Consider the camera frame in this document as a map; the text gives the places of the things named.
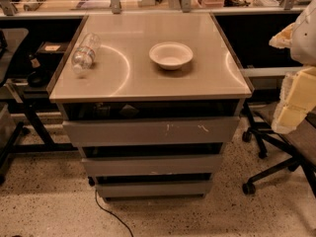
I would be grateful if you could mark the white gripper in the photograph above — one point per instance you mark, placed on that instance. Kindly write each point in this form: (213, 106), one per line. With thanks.
(304, 41)

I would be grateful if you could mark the grey bottom drawer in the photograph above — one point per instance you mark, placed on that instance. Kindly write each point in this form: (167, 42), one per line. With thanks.
(153, 189)

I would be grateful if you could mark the grey drawer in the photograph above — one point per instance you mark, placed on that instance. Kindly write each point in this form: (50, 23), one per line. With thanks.
(87, 133)
(153, 189)
(152, 166)

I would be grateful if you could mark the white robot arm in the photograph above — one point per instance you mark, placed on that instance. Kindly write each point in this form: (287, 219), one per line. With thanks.
(300, 37)

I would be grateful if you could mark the grey top drawer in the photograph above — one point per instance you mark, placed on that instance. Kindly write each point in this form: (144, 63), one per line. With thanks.
(87, 133)

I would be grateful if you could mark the grey middle drawer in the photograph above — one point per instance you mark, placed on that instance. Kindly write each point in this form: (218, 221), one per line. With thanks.
(152, 166)

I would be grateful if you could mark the grey drawer cabinet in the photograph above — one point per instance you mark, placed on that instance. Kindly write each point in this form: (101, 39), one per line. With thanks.
(124, 83)

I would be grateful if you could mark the black office chair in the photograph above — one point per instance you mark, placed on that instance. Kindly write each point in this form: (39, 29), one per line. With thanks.
(300, 144)

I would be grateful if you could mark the white bowl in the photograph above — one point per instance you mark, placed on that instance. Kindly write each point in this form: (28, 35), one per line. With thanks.
(170, 55)

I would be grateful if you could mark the clear plastic bottle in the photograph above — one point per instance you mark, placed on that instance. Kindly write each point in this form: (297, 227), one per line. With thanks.
(85, 53)

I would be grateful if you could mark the black box with label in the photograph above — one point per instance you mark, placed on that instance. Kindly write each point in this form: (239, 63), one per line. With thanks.
(51, 50)

